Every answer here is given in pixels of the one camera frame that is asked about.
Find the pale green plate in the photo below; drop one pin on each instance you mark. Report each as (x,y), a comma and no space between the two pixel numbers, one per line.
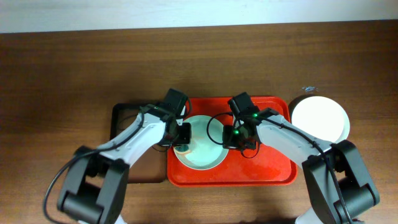
(205,154)

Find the white plate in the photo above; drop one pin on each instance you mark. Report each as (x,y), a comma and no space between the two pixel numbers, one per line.
(321,117)

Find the black brown tray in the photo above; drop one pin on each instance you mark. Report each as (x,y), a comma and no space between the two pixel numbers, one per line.
(152,165)

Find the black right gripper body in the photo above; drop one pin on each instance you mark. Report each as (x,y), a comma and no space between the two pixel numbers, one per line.
(230,139)

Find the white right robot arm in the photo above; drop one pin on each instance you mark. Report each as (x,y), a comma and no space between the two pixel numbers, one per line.
(339,184)

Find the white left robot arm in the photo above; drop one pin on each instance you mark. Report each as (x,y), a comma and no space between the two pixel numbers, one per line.
(96,180)

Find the red plastic tray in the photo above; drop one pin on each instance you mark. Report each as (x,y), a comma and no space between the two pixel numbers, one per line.
(268,167)

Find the green and yellow sponge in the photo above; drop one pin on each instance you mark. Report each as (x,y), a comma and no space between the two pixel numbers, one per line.
(182,149)

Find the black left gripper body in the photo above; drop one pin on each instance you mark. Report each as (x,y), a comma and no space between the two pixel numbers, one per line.
(184,134)

